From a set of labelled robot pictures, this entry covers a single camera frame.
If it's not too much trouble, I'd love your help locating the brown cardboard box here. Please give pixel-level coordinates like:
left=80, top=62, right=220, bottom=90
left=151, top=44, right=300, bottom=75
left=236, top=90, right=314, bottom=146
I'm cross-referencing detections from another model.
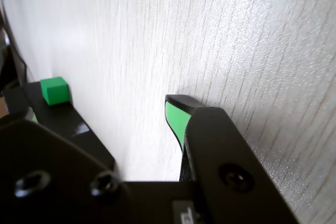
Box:
left=0, top=97, right=9, bottom=116

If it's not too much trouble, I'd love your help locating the green wooden cube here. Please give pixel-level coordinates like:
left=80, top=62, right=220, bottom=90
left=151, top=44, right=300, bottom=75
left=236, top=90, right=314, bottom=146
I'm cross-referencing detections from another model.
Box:
left=40, top=77, right=70, bottom=106

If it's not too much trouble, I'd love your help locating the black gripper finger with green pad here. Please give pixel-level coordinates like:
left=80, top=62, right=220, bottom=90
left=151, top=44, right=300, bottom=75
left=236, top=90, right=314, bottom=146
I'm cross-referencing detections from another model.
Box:
left=0, top=108, right=137, bottom=224
left=164, top=94, right=316, bottom=224

